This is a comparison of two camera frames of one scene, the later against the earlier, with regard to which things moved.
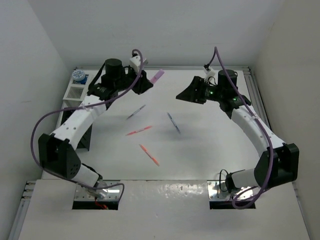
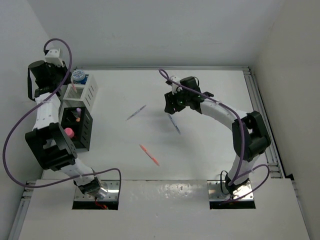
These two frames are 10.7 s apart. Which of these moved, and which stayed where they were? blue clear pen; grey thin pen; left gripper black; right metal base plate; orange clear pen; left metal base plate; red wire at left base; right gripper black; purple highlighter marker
Moved: right gripper black; purple highlighter marker; left gripper black
Stayed: orange clear pen; right metal base plate; grey thin pen; left metal base plate; red wire at left base; blue clear pen
